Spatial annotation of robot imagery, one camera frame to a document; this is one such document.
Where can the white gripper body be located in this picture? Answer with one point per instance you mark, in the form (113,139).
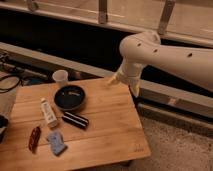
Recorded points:
(129,72)

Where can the translucent plastic cup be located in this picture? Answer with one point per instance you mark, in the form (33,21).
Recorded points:
(60,77)

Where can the dark ceramic bowl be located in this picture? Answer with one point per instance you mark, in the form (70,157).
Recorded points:
(69,97)

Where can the middle metal bracket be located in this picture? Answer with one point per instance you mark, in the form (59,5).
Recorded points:
(102,11)

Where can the dark object at left edge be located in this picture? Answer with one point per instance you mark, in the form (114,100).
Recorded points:
(3,125)

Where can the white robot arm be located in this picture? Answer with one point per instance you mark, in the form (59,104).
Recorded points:
(194,65)

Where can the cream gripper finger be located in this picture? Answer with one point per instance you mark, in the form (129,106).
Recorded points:
(113,80)
(135,89)

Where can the white squeeze bottle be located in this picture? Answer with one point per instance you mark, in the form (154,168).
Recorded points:
(48,113)

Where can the right metal bracket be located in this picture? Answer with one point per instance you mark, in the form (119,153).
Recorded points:
(165,16)

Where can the blue sponge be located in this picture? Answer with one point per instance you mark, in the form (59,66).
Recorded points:
(57,144)

